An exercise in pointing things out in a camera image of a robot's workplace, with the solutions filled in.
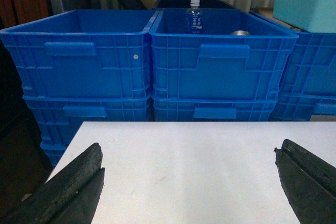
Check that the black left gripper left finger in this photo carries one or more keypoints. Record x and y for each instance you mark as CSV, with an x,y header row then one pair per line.
x,y
71,196

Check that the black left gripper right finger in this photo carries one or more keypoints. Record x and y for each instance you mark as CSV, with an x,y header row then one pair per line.
x,y
308,183

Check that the blue crate lower right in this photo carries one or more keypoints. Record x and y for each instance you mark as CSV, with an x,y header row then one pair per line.
x,y
301,107

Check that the blue crate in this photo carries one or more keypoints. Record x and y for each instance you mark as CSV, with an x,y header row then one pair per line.
x,y
215,64
301,107
59,119
87,53
310,68
201,110

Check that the blue crate lower left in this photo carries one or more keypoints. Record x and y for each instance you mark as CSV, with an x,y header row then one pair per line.
x,y
59,119

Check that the white work table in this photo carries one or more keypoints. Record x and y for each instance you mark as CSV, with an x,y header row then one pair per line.
x,y
195,172

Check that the blue crate upper right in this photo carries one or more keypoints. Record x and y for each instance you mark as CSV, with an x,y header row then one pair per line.
x,y
310,68

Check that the blue crate lower middle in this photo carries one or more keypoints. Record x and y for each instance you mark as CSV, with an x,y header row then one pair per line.
x,y
201,110

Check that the blue crate upper left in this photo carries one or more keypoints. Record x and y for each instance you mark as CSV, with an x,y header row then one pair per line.
x,y
87,53

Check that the blue crate upper middle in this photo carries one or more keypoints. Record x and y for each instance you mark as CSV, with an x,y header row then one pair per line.
x,y
215,64

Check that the silver metal can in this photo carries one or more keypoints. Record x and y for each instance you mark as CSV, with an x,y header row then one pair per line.
x,y
240,33

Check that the teal foam box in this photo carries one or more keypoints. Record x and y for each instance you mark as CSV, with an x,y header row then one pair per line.
x,y
315,16

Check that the clear water bottle blue label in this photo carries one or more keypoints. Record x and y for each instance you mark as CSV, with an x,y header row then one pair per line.
x,y
194,18

